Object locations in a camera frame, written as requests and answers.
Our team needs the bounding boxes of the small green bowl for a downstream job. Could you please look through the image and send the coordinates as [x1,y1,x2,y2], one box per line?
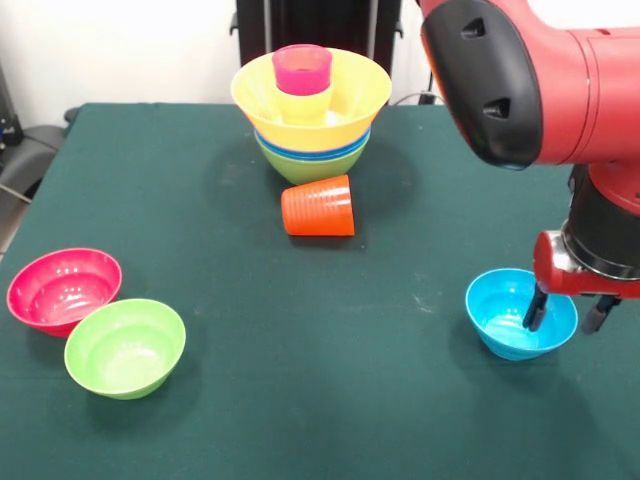
[63,298,187,401]

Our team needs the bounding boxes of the small pink bowl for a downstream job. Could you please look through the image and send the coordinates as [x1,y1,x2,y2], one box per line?
[6,247,124,338]

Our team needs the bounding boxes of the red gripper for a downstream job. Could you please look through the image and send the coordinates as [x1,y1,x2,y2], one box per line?
[522,230,640,335]

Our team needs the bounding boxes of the dark green tablecloth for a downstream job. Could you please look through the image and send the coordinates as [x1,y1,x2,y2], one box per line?
[0,102,640,480]

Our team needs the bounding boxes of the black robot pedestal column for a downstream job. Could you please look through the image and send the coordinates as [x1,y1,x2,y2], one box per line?
[229,0,404,106]

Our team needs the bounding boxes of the small light blue bowl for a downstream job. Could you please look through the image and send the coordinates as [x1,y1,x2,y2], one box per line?
[464,268,579,362]

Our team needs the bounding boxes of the purple cup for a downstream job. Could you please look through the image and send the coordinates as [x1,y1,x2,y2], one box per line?
[271,43,334,96]

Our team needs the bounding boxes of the large green bowl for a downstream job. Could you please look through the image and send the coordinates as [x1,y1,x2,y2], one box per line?
[255,138,371,185]

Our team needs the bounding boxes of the red cup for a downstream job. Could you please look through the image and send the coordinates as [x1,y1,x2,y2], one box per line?
[280,174,357,238]

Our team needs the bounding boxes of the black wall cable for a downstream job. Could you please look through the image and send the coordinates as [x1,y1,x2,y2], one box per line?
[392,64,447,107]

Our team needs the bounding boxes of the dark grey pedestal foot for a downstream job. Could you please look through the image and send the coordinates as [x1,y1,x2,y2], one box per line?
[0,124,66,201]

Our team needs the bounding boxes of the large orange bowl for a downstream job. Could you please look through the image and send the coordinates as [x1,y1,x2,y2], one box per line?
[230,48,393,152]

